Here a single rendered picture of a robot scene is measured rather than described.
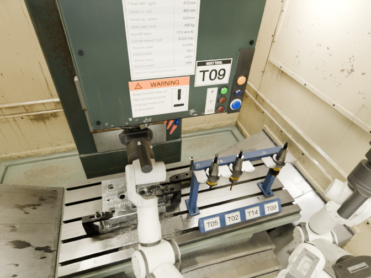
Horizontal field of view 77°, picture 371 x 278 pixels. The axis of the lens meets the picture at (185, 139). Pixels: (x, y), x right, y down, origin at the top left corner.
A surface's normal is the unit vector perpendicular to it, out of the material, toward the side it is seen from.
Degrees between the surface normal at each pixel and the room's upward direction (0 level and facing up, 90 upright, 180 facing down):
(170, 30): 90
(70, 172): 0
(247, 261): 7
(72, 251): 0
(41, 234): 24
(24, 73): 90
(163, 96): 90
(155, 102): 90
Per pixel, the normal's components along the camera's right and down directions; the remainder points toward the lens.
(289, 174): -0.35, -0.63
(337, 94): -0.96, 0.15
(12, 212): 0.43, -0.75
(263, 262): 0.18, -0.77
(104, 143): 0.29, 0.63
